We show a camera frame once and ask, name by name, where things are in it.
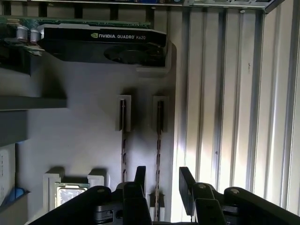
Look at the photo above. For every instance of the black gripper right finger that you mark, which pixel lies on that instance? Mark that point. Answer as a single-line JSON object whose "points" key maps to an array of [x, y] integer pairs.
{"points": [[206, 206]]}

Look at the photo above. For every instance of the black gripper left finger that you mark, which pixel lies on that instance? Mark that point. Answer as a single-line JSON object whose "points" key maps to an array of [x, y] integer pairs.
{"points": [[138, 204]]}

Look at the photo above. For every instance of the RAM stick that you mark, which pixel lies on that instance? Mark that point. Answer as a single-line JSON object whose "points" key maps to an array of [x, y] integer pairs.
{"points": [[159, 150], [123, 159]]}

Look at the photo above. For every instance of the silver CPU chip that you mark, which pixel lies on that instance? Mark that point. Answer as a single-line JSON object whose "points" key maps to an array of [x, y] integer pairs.
{"points": [[70, 194]]}

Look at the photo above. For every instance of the hard disk in blue carrier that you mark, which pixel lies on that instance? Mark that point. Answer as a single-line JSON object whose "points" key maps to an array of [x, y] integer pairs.
{"points": [[7, 168]]}

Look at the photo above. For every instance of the black graphics card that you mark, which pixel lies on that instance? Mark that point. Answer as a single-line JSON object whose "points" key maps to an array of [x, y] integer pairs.
{"points": [[93, 47]]}

